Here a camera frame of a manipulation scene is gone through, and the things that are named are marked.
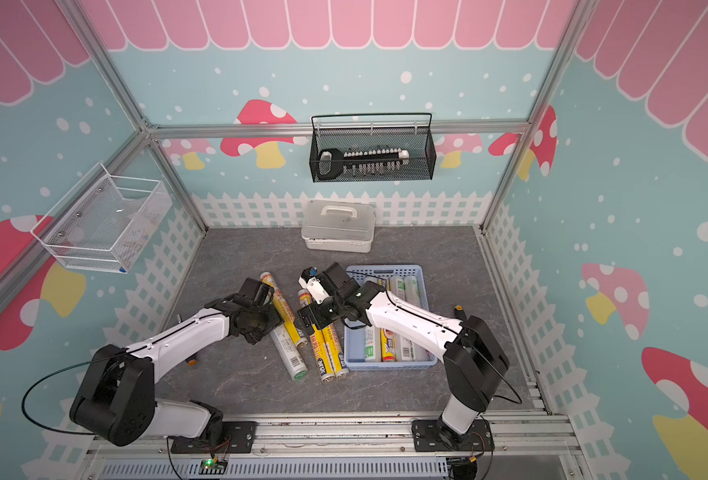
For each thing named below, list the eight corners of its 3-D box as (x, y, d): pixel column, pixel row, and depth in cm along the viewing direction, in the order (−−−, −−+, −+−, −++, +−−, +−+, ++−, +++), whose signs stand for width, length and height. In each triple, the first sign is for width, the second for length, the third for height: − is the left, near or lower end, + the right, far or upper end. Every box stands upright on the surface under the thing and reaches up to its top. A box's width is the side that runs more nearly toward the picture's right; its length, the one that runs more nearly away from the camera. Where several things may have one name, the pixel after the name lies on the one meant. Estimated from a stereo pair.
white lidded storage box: (305, 258, 114) (299, 234, 104) (310, 221, 126) (306, 197, 116) (374, 258, 114) (375, 234, 104) (373, 221, 126) (374, 197, 116)
